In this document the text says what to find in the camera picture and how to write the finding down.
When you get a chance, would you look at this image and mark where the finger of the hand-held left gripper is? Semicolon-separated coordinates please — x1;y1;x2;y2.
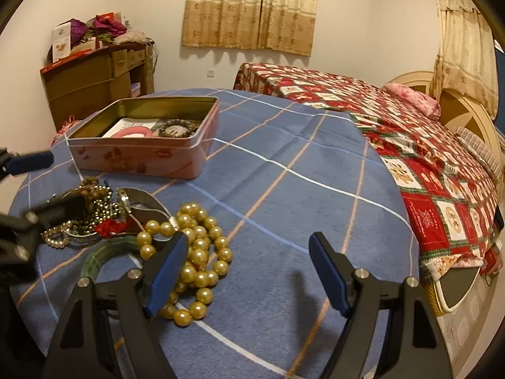
0;147;54;176
21;193;89;230

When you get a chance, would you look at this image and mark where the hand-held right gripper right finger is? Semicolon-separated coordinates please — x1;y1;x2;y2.
308;232;454;379

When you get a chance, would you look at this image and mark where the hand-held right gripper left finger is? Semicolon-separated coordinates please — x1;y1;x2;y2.
41;231;190;379

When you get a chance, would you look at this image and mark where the small pearl necklace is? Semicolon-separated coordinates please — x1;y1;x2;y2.
41;221;99;249

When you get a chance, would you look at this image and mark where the silver bangle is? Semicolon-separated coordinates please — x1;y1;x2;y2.
59;227;101;243

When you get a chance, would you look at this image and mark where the large gold pearl necklace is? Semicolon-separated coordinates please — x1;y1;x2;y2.
135;202;234;328

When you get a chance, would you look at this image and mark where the brown wooden bead string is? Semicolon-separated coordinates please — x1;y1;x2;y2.
81;177;113;206

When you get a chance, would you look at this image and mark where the red knot ornament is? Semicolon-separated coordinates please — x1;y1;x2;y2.
95;217;129;239

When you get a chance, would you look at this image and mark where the green jade bangle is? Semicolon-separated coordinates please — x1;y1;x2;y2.
80;235;145;285

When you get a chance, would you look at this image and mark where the wristwatch with grey strap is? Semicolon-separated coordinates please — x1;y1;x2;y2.
116;187;176;233

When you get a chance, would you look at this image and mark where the pink tin box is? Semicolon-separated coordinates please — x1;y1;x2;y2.
67;95;220;180

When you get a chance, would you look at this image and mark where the pile of colourful clothes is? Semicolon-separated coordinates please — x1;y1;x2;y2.
51;115;85;147

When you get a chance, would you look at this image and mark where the brown wooden desk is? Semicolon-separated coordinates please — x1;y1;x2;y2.
39;41;155;131

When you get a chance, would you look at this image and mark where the white card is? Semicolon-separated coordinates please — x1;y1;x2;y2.
100;116;158;139

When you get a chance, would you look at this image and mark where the blue checked tablecloth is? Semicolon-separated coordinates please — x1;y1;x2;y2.
8;89;421;379

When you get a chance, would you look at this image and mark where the pink bangle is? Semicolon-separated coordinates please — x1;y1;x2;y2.
110;125;155;140

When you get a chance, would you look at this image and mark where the flat red box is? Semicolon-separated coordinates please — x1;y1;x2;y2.
39;49;99;74

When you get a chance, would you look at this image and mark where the white upright box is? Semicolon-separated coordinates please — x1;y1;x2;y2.
51;21;72;64

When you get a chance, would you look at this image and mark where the purple cloth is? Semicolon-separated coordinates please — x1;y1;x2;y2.
69;18;89;44

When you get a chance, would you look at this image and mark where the red patchwork quilt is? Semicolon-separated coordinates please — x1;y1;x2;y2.
233;62;503;285

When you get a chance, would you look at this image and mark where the magenta cloth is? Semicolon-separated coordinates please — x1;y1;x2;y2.
92;16;128;37

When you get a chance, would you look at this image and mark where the beige pink cloth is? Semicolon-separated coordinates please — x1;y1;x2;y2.
116;29;152;45

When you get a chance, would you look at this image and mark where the striped pillow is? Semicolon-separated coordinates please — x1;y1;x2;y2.
454;126;503;184

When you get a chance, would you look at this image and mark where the pink pillow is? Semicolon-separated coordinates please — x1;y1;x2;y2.
383;82;442;118

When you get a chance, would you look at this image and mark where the wide beige patterned curtain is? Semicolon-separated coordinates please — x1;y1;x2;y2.
181;0;320;57

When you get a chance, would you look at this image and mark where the narrow beige patterned curtain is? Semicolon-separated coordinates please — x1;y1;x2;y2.
429;0;500;117

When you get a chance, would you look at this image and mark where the dark bead bracelet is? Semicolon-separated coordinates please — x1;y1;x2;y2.
152;118;198;139

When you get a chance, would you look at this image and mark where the cream bed frame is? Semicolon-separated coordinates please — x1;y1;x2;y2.
381;70;505;364

